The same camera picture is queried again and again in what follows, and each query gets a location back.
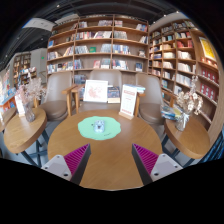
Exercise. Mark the white sign on wooden base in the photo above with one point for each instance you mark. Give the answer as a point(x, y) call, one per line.
point(128, 100)

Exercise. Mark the transparent blue computer mouse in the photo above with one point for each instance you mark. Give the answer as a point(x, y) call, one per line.
point(99, 126)

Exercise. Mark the round wooden side table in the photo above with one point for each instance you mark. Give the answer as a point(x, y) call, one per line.
point(23, 133)
point(188, 140)

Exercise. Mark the small distant wooden bookshelf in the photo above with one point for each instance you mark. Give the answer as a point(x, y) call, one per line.
point(22, 68)

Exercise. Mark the curved wooden bookshelf unit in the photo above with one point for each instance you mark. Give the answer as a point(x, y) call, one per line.
point(180, 56)

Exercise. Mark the green cloud-shaped mouse pad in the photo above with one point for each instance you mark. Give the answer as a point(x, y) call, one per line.
point(111, 130)

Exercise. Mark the pale blue stacked books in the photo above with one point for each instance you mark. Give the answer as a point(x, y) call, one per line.
point(139, 88)

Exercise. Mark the stack of colourful books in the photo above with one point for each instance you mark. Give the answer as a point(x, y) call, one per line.
point(170, 113)

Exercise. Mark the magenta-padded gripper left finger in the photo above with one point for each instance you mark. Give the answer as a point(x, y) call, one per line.
point(76, 159)

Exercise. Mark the white framed picture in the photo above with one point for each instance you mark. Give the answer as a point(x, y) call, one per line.
point(95, 90)

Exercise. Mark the dark blue standing book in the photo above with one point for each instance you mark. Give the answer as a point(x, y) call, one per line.
point(113, 94)

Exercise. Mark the small white card stand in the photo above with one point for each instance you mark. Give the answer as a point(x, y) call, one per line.
point(19, 106)

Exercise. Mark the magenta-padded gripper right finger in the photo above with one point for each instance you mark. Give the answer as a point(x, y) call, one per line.
point(147, 159)

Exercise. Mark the wide wooden bookshelf unit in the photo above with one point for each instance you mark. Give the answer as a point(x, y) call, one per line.
point(100, 43)

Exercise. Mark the glass vase with dried flowers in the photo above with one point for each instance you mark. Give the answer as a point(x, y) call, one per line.
point(182, 123)
point(29, 113)

